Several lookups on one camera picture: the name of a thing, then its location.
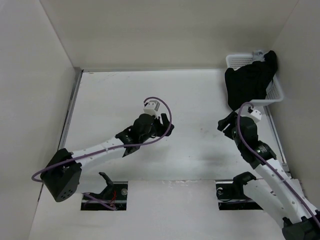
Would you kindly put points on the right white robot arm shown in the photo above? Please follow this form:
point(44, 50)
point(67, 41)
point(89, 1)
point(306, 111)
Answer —
point(297, 218)

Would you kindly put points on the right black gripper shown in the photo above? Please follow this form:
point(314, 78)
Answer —
point(223, 123)

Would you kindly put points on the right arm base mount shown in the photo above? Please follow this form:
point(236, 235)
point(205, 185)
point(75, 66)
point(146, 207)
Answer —
point(230, 194)

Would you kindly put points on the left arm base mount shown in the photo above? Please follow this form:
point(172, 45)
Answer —
point(108, 196)

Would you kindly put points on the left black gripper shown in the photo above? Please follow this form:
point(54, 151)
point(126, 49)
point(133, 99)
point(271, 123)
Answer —
point(160, 128)

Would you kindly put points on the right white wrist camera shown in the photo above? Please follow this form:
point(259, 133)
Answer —
point(254, 114)

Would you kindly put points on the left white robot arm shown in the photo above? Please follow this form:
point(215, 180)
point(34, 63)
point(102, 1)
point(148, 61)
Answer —
point(62, 175)

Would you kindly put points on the black tank top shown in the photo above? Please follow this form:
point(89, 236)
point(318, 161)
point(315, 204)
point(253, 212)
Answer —
point(250, 82)

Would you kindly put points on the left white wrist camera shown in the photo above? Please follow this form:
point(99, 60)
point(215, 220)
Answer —
point(151, 108)

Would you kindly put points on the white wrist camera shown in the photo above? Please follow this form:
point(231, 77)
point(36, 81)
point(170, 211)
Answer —
point(254, 114)
point(151, 108)

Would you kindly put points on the white plastic basket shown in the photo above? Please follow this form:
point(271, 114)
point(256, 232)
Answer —
point(274, 92)

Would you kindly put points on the grey tank top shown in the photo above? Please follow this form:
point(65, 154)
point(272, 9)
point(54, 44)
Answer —
point(258, 55)

